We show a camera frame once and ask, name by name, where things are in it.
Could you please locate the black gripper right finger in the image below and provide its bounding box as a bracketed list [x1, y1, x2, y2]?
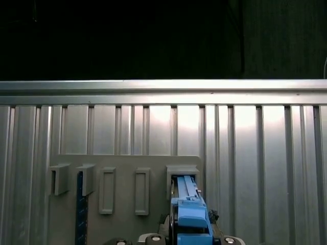
[207, 208, 246, 245]

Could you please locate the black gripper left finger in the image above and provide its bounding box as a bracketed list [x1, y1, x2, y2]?
[103, 213, 171, 245]

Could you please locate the hard disk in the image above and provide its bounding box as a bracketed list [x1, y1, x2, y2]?
[170, 175, 214, 245]

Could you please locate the grey parts rack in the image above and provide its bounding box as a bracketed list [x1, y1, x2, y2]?
[48, 155, 205, 245]

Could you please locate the dark blue RAM stick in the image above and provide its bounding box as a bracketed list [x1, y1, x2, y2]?
[75, 172, 89, 245]

